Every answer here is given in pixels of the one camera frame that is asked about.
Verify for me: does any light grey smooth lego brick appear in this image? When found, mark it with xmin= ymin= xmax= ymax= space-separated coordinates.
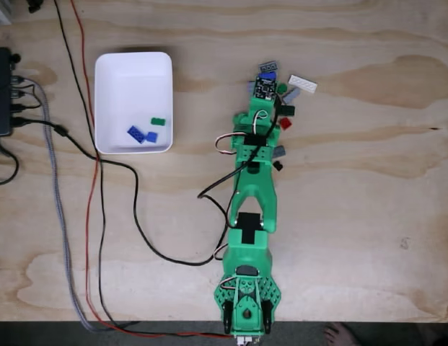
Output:
xmin=281 ymin=88 xmax=302 ymax=103

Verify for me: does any white long lego plate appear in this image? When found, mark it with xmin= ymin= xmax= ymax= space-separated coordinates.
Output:
xmin=288 ymin=74 xmax=317 ymax=94

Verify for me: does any blue lego plate with studs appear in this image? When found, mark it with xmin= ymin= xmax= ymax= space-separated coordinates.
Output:
xmin=126 ymin=125 xmax=147 ymax=145

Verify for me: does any white plastic bin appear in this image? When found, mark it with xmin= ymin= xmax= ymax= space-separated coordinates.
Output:
xmin=94 ymin=51 xmax=174 ymax=155

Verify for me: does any person's foot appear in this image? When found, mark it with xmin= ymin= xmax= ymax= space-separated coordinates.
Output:
xmin=323 ymin=322 xmax=356 ymax=346

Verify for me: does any black USB hub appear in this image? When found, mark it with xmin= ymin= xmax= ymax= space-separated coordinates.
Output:
xmin=0 ymin=46 xmax=14 ymax=137

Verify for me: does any black camera circuit board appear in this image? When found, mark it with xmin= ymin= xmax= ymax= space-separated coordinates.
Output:
xmin=252 ymin=75 xmax=279 ymax=100

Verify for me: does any thin black power cable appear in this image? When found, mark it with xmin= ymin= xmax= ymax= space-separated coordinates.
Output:
xmin=53 ymin=0 xmax=234 ymax=340

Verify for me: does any thick black camera cable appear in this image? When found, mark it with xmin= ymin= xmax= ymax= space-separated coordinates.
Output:
xmin=11 ymin=94 xmax=282 ymax=267

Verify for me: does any grey braided cable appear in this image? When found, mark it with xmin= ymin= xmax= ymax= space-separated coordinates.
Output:
xmin=12 ymin=74 xmax=102 ymax=332

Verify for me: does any red power cable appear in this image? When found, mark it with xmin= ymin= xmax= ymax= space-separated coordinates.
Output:
xmin=69 ymin=0 xmax=234 ymax=340

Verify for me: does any black looping cable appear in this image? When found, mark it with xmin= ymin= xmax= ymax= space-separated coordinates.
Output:
xmin=0 ymin=138 xmax=20 ymax=186

